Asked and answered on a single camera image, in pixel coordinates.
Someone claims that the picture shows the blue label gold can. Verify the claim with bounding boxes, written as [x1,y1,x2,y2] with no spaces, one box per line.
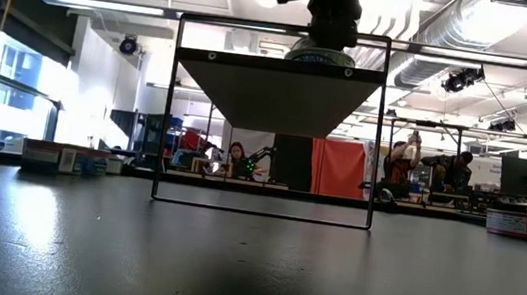
[82,148,111,179]

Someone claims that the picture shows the round black wall camera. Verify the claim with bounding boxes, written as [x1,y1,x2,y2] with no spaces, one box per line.
[118,34,140,57]

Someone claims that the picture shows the wooden shelf black metal frame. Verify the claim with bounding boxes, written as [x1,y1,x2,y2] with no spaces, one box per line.
[150,10,395,231]

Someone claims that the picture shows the black background rig frame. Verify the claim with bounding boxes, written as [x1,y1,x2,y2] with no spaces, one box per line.
[382,115,469,193]

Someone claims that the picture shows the small white label can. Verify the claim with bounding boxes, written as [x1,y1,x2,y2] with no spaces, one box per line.
[105,156,125,176]

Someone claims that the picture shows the orange red partition panel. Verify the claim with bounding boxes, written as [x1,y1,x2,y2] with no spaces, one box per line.
[306,137,371,202]

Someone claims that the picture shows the black partition panel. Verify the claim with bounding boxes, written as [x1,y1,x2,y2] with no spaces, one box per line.
[268,133,316,193]

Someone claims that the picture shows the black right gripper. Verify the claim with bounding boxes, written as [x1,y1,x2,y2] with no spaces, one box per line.
[302,0,365,55]

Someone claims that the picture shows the dark background screens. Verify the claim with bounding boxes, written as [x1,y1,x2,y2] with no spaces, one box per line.
[105,107,183,158]

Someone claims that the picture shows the silver air duct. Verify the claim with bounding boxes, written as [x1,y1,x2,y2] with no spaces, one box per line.
[391,0,519,101]

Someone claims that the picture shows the person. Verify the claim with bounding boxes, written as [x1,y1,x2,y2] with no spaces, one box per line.
[381,129,426,202]
[224,139,271,183]
[418,145,475,197]

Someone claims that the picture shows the black ceiling spotlight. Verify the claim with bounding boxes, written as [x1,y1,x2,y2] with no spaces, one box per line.
[440,62,488,98]
[487,115,519,135]

